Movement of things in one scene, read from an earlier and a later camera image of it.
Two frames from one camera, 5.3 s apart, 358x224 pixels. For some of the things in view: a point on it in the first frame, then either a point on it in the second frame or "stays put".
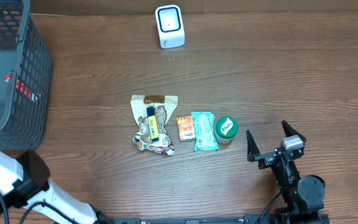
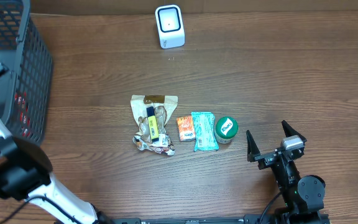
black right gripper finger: [289, 132] stays put
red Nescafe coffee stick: [22, 88] -> [22, 100]
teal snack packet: [205, 134] stays put
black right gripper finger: [252, 149] stays put
